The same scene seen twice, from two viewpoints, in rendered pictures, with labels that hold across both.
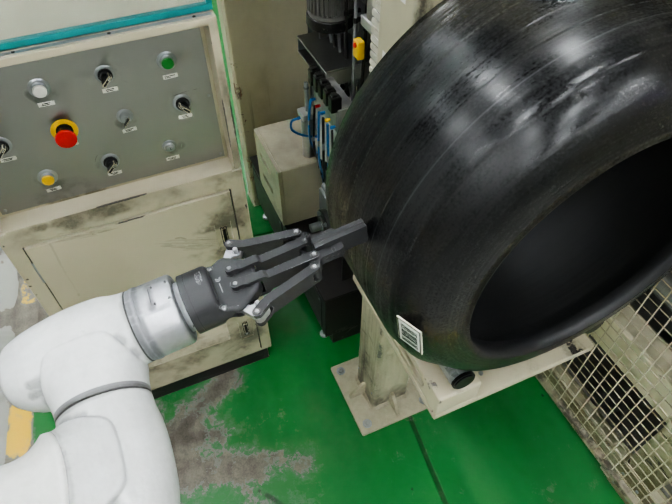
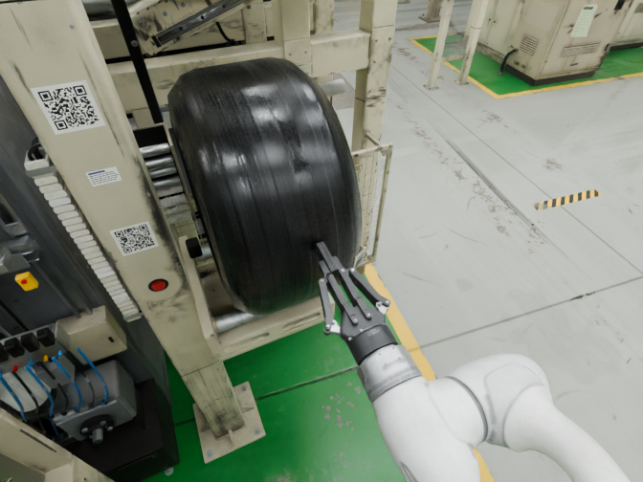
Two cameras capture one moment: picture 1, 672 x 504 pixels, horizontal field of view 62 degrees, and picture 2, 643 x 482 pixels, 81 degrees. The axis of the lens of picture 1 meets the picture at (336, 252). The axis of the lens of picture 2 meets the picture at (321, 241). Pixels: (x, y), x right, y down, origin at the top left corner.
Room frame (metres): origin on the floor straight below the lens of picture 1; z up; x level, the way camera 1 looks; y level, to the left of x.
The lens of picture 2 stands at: (0.48, 0.47, 1.78)
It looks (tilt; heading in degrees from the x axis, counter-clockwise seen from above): 45 degrees down; 269
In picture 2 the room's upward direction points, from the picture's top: straight up
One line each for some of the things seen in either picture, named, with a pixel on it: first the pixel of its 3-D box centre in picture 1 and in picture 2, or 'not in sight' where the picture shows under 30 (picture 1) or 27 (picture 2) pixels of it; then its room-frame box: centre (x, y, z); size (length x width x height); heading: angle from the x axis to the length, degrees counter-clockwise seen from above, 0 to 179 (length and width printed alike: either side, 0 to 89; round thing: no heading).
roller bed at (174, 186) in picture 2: not in sight; (151, 181); (1.02, -0.54, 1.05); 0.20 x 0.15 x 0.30; 24
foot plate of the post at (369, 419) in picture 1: (381, 384); (228, 418); (0.89, -0.16, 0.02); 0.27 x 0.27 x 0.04; 24
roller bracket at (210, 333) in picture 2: not in sight; (198, 290); (0.83, -0.21, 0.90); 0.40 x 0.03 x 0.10; 114
